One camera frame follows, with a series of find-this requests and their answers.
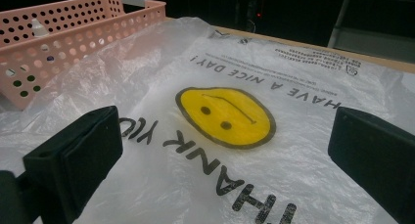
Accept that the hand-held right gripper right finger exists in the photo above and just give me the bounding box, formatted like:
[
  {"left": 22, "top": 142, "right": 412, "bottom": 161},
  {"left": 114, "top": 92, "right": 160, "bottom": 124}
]
[{"left": 327, "top": 106, "right": 415, "bottom": 224}]

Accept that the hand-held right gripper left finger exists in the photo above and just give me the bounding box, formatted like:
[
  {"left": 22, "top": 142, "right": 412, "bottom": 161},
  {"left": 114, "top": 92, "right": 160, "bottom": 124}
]
[{"left": 23, "top": 105, "right": 124, "bottom": 224}]

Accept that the clear smiley plastic bag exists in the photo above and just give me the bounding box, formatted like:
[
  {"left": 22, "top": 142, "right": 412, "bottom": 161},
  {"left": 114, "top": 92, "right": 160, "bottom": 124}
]
[{"left": 0, "top": 17, "right": 415, "bottom": 224}]

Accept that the pink perforated plastic basket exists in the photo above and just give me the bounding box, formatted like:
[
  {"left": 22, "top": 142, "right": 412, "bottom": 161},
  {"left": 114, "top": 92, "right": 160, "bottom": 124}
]
[{"left": 0, "top": 0, "right": 167, "bottom": 112}]

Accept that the metal desk frame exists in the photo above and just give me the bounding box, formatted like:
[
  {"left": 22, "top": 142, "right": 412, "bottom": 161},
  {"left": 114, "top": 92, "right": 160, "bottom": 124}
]
[{"left": 327, "top": 0, "right": 415, "bottom": 64}]

